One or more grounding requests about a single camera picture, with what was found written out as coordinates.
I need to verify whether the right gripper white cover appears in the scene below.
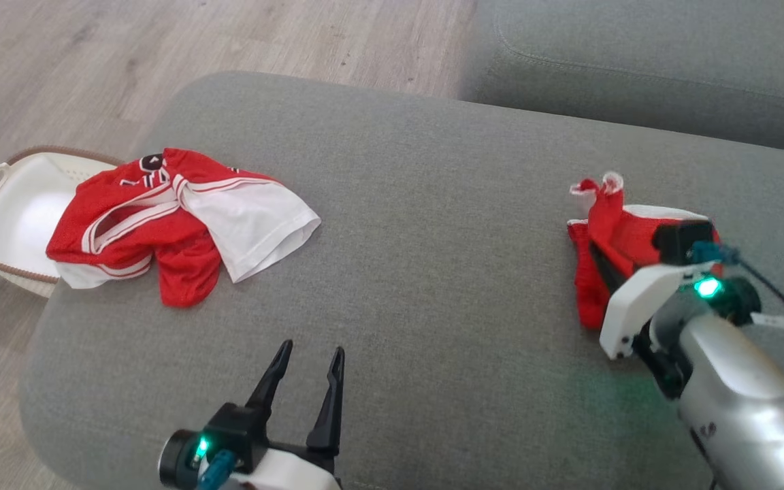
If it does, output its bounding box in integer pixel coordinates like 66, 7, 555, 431
589, 242, 762, 400

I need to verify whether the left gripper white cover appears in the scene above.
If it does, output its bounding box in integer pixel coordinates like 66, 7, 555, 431
159, 340, 345, 490

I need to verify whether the red shorts white trim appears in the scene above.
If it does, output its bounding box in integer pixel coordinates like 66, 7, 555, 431
567, 171, 723, 331

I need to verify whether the red white sports jersey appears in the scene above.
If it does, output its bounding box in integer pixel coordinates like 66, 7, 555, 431
46, 148, 321, 308

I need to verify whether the large grey sofa seat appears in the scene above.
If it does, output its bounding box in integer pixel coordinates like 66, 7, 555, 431
19, 70, 784, 490

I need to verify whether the small grey sofa cushion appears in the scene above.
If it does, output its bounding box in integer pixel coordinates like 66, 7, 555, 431
459, 0, 784, 157

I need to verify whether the white laundry basket brown rim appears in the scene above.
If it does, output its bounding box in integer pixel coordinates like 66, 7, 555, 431
0, 145, 127, 299

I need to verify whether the right camera cable teal plug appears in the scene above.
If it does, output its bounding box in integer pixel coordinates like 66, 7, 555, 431
690, 242, 784, 368

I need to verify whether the camera cable teal plug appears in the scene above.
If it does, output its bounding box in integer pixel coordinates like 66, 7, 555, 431
690, 242, 784, 368
196, 449, 238, 490

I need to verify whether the left camera cable teal plug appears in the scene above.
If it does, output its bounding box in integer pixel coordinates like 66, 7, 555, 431
196, 449, 238, 490

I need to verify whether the white cable label tag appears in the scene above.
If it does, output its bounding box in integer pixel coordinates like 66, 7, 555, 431
749, 306, 784, 331

